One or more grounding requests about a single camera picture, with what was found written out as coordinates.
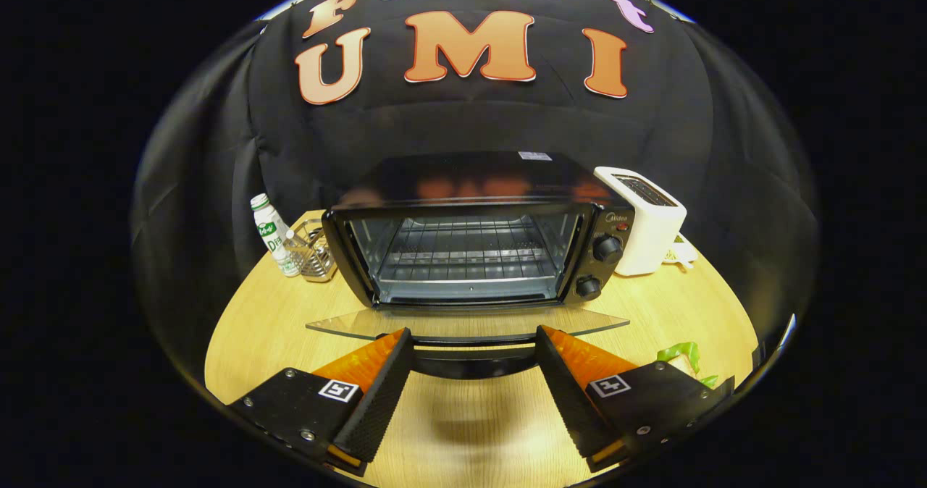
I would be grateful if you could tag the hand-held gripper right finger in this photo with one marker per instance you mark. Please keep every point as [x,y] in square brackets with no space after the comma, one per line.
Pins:
[565,394]

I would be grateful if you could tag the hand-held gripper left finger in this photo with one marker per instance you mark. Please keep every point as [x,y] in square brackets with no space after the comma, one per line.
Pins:
[380,394]

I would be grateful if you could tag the bread and lettuce sandwich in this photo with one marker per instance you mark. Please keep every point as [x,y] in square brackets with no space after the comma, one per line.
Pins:
[681,354]

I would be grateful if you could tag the black toaster oven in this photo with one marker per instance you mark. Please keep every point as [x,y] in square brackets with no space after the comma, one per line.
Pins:
[471,177]

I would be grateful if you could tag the white pop-up toaster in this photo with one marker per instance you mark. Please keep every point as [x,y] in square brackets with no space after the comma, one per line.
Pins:
[644,234]

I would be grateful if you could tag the white divided bean dish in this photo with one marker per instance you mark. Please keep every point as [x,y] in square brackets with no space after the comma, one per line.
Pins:
[682,255]

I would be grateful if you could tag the white bottle green label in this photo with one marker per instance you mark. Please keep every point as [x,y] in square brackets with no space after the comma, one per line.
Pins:
[271,234]

